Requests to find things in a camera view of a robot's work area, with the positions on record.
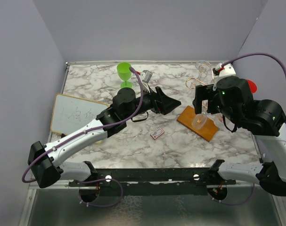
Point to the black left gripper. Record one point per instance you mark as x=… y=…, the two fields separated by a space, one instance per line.
x=161 y=103

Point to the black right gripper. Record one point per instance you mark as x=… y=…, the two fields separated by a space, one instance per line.
x=202 y=92

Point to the clear glass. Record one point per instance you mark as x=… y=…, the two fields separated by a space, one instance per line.
x=199 y=121
x=203 y=66

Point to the green plastic wine glass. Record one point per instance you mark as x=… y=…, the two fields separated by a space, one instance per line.
x=123 y=70

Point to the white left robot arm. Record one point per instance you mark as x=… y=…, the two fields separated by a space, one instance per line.
x=48 y=162

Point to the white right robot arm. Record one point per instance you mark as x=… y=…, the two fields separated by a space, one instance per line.
x=265 y=119

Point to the red plastic wine glass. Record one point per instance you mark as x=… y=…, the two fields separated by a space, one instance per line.
x=252 y=86

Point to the small red white card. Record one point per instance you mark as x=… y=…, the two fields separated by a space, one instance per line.
x=157 y=133

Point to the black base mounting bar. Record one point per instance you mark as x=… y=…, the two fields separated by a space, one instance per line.
x=152 y=181

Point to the yellow-framed whiteboard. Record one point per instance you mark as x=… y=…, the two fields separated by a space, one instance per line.
x=72 y=113

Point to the gold wire glass rack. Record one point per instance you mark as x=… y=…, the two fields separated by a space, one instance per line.
x=208 y=131

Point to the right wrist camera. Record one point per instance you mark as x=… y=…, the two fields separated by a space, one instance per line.
x=227 y=70

